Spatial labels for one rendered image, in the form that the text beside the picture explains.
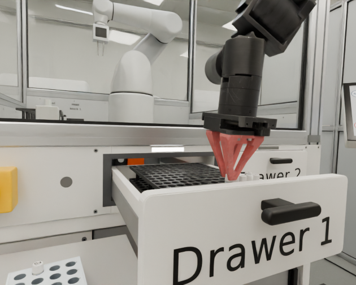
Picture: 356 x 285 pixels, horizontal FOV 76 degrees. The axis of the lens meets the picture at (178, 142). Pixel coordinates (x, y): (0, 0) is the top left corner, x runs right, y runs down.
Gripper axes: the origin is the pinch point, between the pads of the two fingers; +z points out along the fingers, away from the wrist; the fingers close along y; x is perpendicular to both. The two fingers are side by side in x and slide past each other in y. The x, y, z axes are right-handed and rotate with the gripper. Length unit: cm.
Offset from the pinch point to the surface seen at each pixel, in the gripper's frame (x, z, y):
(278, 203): 2.8, -0.6, -12.0
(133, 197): 14.8, 3.0, 1.1
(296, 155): -39.1, 1.9, 18.2
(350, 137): -67, -4, 20
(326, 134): -175, 3, 96
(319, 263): -147, 98, 66
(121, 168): 12.0, 5.8, 24.6
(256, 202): 4.1, -0.1, -10.4
